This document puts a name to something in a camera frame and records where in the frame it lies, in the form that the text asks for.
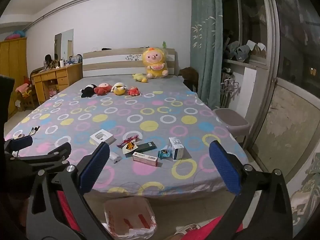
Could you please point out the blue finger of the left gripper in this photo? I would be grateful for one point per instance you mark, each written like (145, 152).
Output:
(21, 143)
(64, 149)

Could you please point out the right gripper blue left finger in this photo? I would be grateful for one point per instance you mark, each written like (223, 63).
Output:
(91, 166)

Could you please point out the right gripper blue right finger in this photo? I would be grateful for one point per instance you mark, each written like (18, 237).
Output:
(228, 166)

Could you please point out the white tissue pack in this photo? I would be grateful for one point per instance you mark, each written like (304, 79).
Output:
(114, 157)

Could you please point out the white square box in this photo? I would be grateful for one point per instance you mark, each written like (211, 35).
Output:
(102, 136)

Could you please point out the white orange snack packet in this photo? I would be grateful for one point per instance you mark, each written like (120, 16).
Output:
(129, 147)

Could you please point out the red snack wrapper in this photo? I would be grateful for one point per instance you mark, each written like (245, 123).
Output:
(127, 140)

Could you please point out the pink white long box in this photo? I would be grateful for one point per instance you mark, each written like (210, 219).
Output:
(145, 159)

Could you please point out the dark green box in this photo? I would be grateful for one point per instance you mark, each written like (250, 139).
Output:
(146, 147)

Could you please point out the white blue milk carton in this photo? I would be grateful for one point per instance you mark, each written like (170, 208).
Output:
(176, 148)

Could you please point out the blue sunflower seed packet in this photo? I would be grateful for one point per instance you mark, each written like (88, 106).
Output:
(165, 153)

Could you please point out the trash bin with printed bag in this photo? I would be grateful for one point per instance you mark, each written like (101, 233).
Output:
(129, 218)

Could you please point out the bed with circle-pattern sheet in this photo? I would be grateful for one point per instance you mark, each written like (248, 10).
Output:
(165, 108)

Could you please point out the black white plush toy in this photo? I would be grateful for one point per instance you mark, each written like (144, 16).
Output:
(88, 91)

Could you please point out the wooden desk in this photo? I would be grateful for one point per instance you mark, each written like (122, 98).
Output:
(61, 78)

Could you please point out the red round plush toy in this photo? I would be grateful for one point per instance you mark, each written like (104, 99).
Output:
(103, 89)

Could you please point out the yellow white plush toy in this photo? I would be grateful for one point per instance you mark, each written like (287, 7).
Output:
(119, 88)

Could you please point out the cream slipper right foot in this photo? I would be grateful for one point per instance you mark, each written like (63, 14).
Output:
(184, 230)

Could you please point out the small red crab plush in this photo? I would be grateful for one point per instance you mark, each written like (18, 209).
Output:
(133, 91)

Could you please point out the yellow wooden wardrobe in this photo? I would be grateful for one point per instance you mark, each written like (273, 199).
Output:
(14, 65)

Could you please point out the small yellow duck plush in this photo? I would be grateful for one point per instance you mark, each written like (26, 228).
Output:
(140, 78)

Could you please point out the brown plush chair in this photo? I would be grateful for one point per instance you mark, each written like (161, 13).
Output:
(190, 78)

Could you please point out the large yellow pig plush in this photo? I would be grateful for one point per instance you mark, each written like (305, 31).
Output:
(154, 60)

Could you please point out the teal curtain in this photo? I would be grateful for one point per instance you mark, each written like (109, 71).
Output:
(206, 48)

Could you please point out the wall mirror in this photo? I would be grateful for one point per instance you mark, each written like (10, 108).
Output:
(63, 45)

